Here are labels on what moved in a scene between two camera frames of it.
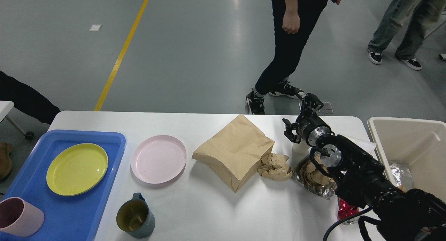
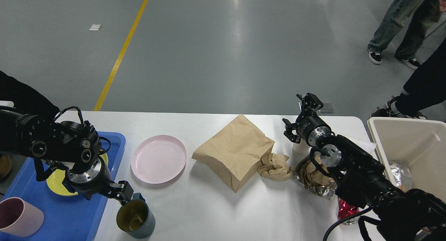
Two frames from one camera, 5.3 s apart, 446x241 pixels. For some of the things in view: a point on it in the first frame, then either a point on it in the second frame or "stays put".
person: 294,13 -> 425,91
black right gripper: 309,126 stays put
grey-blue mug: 135,217 stays put
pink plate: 158,159 stays put
